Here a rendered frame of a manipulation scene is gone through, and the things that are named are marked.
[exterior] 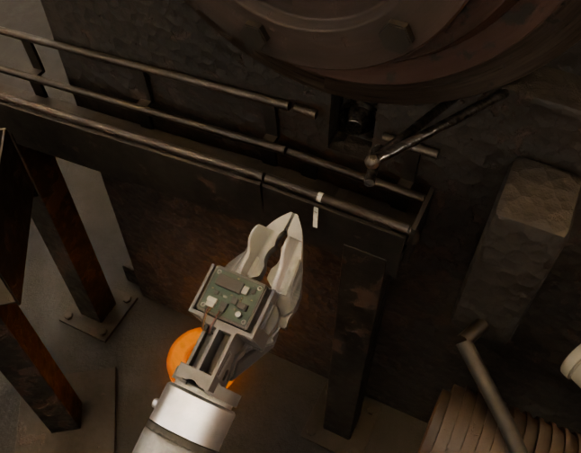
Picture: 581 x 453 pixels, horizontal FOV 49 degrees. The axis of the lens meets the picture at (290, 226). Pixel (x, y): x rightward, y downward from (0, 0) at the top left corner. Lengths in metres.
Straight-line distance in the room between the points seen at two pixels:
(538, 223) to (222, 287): 0.32
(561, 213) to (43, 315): 1.22
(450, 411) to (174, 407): 0.38
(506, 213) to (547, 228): 0.04
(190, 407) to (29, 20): 2.02
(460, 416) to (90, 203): 1.21
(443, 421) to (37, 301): 1.07
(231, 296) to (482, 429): 0.39
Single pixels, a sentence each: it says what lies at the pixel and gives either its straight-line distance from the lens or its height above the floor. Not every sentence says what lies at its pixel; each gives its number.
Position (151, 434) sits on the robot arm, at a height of 0.72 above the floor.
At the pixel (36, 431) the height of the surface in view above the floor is 0.01.
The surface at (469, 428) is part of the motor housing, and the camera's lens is 0.85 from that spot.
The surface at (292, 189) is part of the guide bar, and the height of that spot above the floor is 0.71.
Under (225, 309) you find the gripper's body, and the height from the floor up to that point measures 0.78.
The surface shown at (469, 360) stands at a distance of 0.82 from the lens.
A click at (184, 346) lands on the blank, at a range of 1.45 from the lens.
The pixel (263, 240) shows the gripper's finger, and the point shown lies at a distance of 0.69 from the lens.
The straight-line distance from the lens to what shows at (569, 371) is 0.77.
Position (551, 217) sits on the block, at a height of 0.80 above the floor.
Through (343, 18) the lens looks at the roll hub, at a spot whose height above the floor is 1.03.
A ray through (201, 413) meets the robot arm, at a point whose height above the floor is 0.73.
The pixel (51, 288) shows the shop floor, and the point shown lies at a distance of 1.65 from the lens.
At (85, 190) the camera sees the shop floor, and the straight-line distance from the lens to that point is 1.82.
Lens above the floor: 1.31
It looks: 52 degrees down
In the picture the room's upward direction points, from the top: straight up
